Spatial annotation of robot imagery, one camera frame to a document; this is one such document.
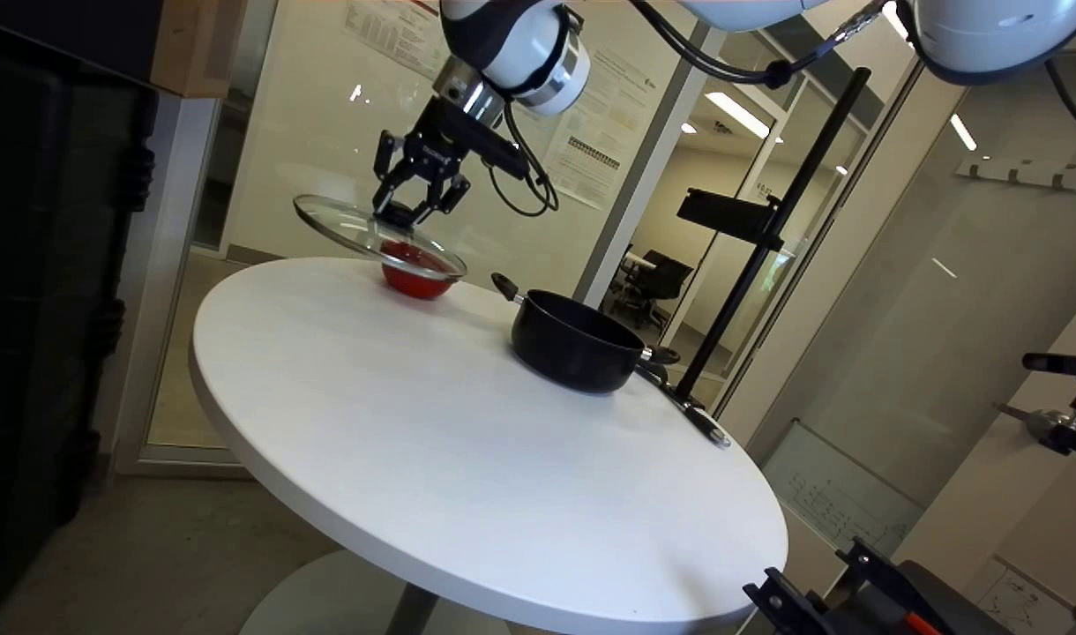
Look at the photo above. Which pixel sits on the ceiling light panel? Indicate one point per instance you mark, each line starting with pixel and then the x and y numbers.
pixel 734 114
pixel 960 132

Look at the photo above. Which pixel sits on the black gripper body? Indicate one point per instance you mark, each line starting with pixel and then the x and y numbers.
pixel 435 135

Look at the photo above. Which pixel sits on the black camera on pole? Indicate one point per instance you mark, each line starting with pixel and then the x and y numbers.
pixel 733 216

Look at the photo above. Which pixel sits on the black camera tripod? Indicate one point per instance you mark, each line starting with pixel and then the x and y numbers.
pixel 1067 367

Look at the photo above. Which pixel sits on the brown cardboard box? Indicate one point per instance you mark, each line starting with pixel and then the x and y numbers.
pixel 201 41

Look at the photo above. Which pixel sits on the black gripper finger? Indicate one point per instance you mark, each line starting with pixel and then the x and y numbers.
pixel 387 163
pixel 446 196

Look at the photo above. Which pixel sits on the black cabinet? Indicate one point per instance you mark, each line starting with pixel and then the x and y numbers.
pixel 44 295

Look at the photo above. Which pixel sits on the red bowl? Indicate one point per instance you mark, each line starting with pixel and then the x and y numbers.
pixel 417 286

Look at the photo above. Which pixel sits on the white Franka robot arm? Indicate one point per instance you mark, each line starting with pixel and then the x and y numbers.
pixel 522 48

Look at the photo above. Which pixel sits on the black office chair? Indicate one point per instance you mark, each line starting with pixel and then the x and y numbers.
pixel 660 282

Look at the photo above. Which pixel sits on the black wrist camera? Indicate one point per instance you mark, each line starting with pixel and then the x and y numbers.
pixel 502 149

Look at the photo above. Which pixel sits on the white wall poster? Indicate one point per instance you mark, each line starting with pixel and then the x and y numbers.
pixel 398 30

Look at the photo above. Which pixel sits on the wall hook rail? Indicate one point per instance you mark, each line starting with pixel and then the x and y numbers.
pixel 1033 177

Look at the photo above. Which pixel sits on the black cooking pot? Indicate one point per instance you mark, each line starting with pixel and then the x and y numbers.
pixel 572 347

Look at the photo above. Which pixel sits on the glass lid with black knob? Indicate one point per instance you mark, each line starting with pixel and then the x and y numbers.
pixel 338 223

